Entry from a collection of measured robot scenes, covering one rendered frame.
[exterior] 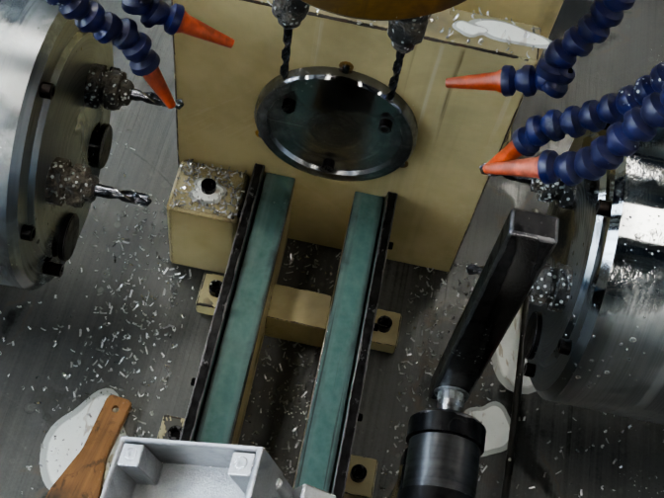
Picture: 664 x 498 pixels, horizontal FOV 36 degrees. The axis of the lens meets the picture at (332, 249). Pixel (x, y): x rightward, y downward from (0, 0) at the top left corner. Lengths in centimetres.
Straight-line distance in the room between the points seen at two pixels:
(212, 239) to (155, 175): 15
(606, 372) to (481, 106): 25
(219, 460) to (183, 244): 42
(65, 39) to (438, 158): 35
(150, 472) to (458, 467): 23
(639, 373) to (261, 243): 37
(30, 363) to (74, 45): 36
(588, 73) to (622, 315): 62
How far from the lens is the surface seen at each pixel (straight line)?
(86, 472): 99
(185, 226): 102
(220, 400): 89
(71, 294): 108
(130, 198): 82
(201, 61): 91
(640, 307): 76
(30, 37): 79
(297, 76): 88
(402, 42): 66
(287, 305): 102
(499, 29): 85
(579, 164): 66
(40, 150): 79
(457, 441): 77
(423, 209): 102
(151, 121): 120
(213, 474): 67
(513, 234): 61
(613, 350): 78
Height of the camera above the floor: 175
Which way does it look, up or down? 59 degrees down
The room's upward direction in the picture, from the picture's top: 12 degrees clockwise
